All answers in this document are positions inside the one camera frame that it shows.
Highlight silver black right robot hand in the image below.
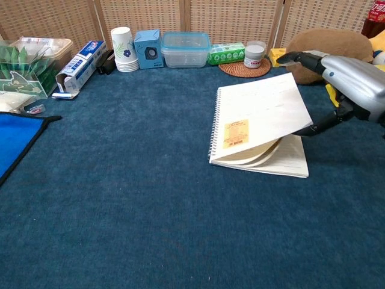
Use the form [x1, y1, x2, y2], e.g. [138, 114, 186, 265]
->
[276, 50, 385, 138]

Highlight white spiral notebook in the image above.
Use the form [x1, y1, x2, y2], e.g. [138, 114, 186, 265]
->
[208, 72, 313, 178]

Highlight yellow snack bag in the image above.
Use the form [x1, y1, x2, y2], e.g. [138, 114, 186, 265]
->
[325, 83, 341, 108]

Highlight brown capybara plush toy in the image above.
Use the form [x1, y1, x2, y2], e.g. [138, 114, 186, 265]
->
[285, 28, 374, 85]

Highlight yellow plush toy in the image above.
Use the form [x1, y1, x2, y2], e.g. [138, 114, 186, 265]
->
[368, 29, 385, 72]

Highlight red cola bottle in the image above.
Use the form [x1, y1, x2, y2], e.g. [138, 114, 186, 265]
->
[360, 0, 385, 39]

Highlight yellow cheese block toy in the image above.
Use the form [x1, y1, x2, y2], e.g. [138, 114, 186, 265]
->
[268, 47, 288, 68]

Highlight white jar with label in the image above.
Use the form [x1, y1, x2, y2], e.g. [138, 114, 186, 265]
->
[243, 40, 267, 69]

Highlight round woven rattan coaster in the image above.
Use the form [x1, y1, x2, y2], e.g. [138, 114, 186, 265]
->
[218, 57, 272, 79]

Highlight green tissue pack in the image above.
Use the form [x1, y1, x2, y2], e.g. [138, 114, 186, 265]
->
[208, 42, 246, 66]

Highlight clear container with blue lid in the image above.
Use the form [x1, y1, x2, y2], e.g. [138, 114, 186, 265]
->
[160, 31, 212, 69]

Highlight woven wooden folding screen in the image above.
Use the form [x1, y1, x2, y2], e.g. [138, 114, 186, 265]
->
[0, 0, 376, 56]

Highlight blue cardboard speaker box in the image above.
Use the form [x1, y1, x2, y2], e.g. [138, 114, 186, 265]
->
[134, 29, 165, 70]

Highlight stack of floral paper cups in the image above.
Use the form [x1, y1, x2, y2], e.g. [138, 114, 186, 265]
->
[110, 26, 140, 73]

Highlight black stapler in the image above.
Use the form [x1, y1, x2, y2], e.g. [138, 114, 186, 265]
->
[96, 49, 117, 76]

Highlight blue white toothpaste box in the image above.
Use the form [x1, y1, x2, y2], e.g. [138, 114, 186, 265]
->
[51, 40, 107, 100]

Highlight beige tray with plastic packets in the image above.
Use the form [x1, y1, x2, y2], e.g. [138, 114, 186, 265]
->
[10, 36, 74, 72]

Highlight small red clear wrapper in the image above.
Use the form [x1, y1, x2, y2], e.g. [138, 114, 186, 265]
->
[25, 104, 48, 115]

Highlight clear green leaf tissue box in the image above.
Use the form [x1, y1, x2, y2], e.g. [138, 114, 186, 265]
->
[0, 40, 60, 99]

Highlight white plastic bag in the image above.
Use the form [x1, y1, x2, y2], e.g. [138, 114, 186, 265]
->
[0, 91, 37, 114]

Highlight blue cloth with black trim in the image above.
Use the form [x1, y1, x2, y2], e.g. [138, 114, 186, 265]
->
[0, 111, 63, 187]

